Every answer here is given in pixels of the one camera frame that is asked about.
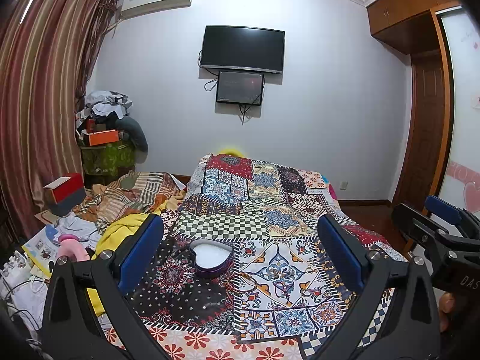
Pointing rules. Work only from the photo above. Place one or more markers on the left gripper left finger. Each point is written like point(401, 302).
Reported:
point(70, 328)

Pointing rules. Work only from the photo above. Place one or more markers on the brown wooden wardrobe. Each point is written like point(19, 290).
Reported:
point(405, 25)

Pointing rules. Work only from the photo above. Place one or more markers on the dark grey neck pillow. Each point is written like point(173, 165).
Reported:
point(135, 132)

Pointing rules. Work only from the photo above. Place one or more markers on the yellow fleece blanket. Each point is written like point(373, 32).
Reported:
point(116, 243)

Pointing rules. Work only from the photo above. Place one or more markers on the pink plush slipper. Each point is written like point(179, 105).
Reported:
point(70, 247)

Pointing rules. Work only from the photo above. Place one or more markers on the orange shoe box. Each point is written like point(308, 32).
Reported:
point(100, 138)

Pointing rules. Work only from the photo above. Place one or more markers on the purple heart-shaped tin box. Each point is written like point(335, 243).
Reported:
point(210, 258)

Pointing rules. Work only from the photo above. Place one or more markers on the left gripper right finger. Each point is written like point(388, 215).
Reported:
point(410, 329)

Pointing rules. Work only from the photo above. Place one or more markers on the right hand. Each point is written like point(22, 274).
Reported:
point(452, 309)

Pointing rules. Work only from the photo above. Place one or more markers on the illustrated paper booklet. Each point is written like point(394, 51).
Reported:
point(42, 248)

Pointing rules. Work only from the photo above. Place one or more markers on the striped patterned blanket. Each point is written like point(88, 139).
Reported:
point(134, 193)

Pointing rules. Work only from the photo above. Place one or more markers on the white sliding wardrobe door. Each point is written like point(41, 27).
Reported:
point(461, 183)

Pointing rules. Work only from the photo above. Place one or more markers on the colourful patchwork bedspread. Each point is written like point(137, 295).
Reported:
point(281, 296)

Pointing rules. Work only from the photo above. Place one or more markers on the small black wall monitor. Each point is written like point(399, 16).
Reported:
point(240, 88)

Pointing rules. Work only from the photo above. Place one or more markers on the green patterned storage bag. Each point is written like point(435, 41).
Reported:
point(112, 159)

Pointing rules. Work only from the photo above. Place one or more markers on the pile of grey clothes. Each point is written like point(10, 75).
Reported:
point(102, 103)

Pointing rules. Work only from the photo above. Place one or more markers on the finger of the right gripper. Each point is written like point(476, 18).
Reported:
point(419, 228)
point(442, 205)

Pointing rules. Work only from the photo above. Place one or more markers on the striped red brown curtain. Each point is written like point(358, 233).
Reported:
point(48, 52)

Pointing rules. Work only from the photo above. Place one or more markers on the red and grey box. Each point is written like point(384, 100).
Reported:
point(64, 193)

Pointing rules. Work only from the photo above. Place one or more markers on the brown wooden door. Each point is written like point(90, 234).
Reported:
point(425, 131)

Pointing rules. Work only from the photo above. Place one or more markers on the large black wall television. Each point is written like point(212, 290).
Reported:
point(243, 48)

